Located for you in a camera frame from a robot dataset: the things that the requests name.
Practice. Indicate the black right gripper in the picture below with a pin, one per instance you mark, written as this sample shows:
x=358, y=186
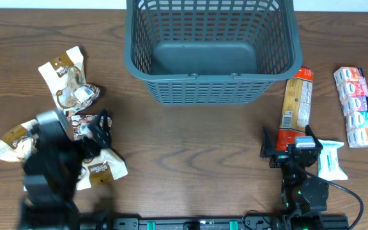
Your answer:
x=279, y=156

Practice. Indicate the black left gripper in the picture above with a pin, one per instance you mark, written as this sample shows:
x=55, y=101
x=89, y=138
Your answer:
x=100, y=134

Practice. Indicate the brown white snack pouch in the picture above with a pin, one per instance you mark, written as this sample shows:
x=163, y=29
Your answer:
x=19, y=143
x=105, y=168
x=66, y=80

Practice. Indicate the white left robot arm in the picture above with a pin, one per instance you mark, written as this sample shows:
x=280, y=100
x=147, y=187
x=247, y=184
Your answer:
x=49, y=204

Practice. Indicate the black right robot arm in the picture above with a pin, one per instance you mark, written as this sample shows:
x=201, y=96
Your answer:
x=304, y=195

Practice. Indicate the white wet wipes pack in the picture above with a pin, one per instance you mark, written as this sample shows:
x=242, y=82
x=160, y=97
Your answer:
x=328, y=162

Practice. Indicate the multicolour tissue pack bundle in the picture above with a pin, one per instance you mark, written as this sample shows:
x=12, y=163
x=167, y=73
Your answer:
x=353, y=95

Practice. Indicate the orange yellow snack package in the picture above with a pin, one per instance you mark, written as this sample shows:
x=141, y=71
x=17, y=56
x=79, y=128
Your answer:
x=296, y=108

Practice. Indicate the grey plastic mesh basket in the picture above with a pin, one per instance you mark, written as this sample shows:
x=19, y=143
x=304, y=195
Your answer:
x=196, y=52

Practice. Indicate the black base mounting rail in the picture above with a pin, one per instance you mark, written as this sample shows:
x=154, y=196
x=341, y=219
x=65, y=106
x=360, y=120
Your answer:
x=252, y=222

